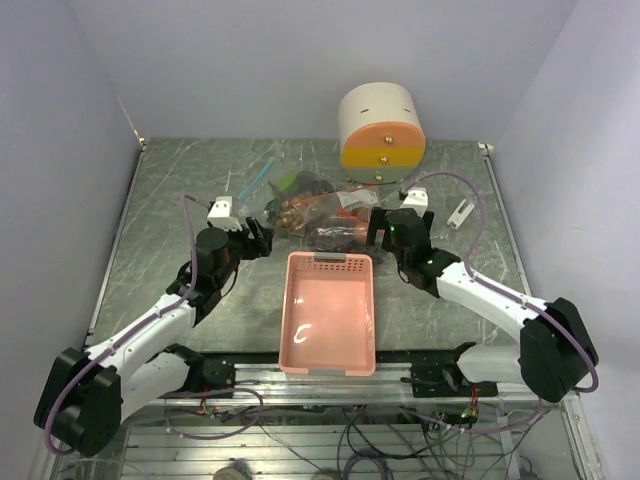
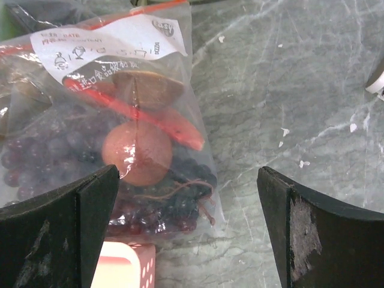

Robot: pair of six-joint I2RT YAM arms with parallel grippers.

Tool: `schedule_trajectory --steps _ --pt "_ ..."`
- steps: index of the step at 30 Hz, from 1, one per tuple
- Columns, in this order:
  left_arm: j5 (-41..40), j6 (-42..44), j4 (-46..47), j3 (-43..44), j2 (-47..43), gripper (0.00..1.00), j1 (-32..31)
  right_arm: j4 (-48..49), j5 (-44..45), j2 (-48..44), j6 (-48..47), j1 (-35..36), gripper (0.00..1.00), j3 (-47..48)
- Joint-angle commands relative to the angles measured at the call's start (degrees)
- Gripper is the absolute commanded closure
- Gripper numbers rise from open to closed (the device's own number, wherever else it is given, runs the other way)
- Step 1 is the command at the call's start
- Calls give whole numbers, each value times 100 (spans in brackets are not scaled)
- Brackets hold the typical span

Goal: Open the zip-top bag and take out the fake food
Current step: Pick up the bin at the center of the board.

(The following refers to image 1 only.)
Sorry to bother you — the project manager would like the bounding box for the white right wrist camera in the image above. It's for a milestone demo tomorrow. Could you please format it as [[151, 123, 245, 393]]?
[[400, 187, 429, 217]]

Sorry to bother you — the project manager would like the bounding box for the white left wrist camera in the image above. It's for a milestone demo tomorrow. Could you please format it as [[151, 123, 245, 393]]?
[[207, 196, 236, 222]]

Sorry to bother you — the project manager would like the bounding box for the small white plastic clip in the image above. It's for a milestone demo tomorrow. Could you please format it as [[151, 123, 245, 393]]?
[[446, 199, 475, 230]]

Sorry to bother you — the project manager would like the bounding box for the fake green vegetable piece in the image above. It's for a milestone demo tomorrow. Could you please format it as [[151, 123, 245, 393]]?
[[275, 171, 297, 191]]

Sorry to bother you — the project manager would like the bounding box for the pink perforated plastic basket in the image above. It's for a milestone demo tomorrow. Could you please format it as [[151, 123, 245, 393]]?
[[278, 251, 376, 377]]

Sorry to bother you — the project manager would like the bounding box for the orange zip top bag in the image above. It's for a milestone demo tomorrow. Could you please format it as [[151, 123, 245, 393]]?
[[295, 186, 380, 256]]

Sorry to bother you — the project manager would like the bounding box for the round mini drawer cabinet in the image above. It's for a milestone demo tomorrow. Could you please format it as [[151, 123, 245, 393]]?
[[338, 82, 426, 185]]

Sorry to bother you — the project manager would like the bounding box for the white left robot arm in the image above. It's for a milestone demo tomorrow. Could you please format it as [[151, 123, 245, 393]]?
[[34, 217, 274, 456]]

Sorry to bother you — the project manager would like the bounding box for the blue zip top bag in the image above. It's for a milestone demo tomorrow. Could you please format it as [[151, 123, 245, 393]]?
[[234, 157, 335, 237]]

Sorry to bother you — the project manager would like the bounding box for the aluminium rail frame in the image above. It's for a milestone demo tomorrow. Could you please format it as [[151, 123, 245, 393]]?
[[41, 348, 604, 479]]

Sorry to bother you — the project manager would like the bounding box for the fake brown longan bunch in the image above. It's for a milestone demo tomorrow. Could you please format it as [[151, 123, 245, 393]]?
[[274, 200, 305, 232]]

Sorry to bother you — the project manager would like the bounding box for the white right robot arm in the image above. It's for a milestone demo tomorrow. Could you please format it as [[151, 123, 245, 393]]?
[[367, 207, 599, 403]]

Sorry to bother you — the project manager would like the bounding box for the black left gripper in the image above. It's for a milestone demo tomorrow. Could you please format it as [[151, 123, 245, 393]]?
[[214, 216, 275, 287]]

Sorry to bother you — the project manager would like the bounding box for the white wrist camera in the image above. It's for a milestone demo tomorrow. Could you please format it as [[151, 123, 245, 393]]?
[[400, 187, 429, 217], [207, 196, 236, 222]]

